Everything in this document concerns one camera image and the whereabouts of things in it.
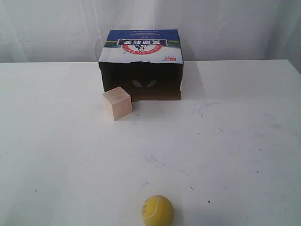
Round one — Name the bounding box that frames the yellow tennis-style ball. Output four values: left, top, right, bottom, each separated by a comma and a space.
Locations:
142, 195, 174, 226

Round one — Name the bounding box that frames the light wooden cube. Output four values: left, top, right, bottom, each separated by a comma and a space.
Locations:
103, 87, 132, 121

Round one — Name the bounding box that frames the blue printed cardboard box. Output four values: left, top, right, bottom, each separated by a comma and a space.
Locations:
98, 29, 184, 101

